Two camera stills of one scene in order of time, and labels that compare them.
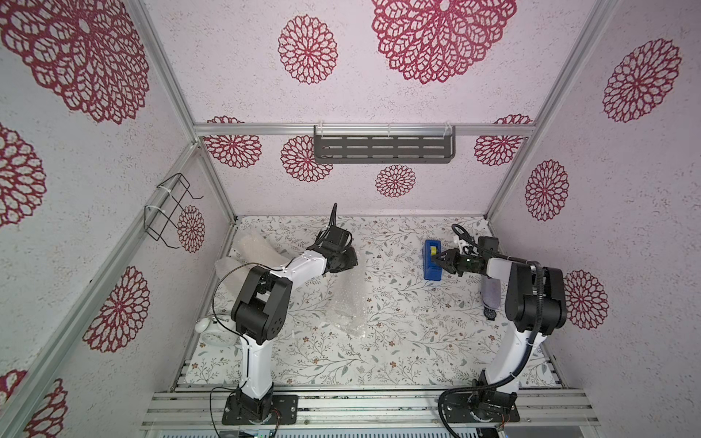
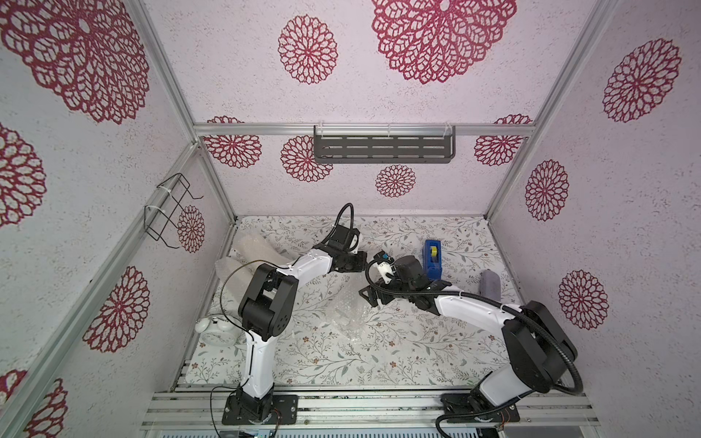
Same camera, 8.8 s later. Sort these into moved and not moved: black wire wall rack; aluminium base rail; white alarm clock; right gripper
Moved: right gripper
Not moved: white alarm clock; black wire wall rack; aluminium base rail
